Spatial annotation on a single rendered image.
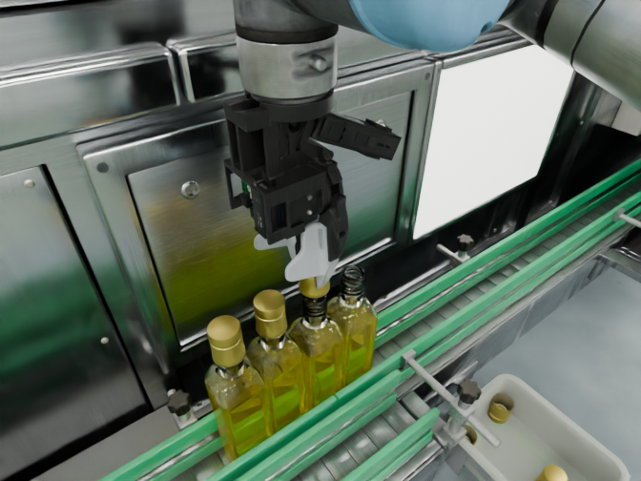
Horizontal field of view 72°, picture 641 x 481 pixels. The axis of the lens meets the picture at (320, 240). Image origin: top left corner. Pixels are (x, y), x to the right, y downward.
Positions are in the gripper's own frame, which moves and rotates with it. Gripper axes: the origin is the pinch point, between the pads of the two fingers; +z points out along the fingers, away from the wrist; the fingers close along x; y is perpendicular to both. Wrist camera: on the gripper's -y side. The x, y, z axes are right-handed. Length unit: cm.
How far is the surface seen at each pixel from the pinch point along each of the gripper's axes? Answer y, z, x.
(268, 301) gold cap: 5.8, 2.3, -0.3
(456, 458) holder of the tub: -16.6, 39.7, 16.1
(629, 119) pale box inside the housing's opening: -110, 15, -9
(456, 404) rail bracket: -12.9, 21.6, 14.7
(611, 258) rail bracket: -76, 32, 10
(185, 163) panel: 7.4, -9.4, -12.8
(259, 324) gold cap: 7.3, 4.6, 0.0
